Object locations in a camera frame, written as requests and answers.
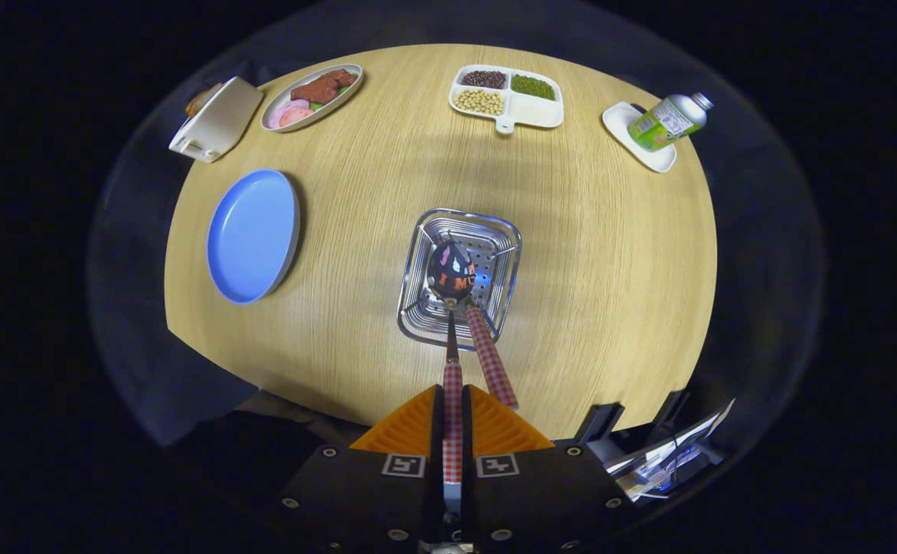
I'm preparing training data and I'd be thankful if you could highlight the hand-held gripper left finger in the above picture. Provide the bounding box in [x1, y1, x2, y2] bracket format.
[274, 384, 446, 554]

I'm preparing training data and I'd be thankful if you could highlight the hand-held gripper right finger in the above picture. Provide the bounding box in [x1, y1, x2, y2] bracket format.
[461, 384, 643, 554]

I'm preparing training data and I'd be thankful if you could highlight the spoon red checked handle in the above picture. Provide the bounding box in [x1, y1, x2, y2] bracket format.
[427, 240, 477, 487]

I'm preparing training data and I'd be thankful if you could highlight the fork red checked handle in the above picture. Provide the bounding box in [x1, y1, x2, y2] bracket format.
[464, 302, 520, 411]

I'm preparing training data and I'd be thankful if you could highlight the metal cutlery drainer basket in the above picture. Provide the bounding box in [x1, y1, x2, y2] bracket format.
[397, 208, 522, 352]

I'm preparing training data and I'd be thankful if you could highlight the blue plate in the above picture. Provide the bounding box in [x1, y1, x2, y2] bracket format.
[207, 169, 301, 305]

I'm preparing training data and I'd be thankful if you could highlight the small white saucer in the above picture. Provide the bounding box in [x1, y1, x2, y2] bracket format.
[602, 102, 678, 173]

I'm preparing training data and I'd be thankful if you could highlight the white divided dish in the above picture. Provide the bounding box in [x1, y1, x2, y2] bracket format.
[448, 65, 565, 135]

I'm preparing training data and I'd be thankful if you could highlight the green lettuce leaf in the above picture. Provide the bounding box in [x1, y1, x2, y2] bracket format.
[308, 85, 357, 110]

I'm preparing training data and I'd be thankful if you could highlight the silver bottle green label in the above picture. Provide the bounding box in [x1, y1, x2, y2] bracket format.
[628, 92, 715, 152]

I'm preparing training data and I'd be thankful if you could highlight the heap of yellow soybeans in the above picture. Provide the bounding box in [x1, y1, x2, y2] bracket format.
[455, 89, 505, 116]

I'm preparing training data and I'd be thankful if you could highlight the white toaster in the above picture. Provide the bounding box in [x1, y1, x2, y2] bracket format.
[168, 76, 264, 163]

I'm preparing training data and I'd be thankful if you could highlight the heap of green beans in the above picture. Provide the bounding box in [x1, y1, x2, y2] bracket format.
[511, 74, 556, 101]

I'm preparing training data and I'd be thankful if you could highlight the brown meat steak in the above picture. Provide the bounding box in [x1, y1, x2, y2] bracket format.
[290, 69, 358, 105]

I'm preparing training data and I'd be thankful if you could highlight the beige food plate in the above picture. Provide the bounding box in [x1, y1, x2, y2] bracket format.
[261, 64, 364, 133]

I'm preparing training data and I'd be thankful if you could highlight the brown toast slice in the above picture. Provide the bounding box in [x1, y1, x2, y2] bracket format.
[185, 83, 223, 118]

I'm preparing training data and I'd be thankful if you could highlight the black stand post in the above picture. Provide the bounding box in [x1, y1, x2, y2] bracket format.
[651, 389, 689, 429]

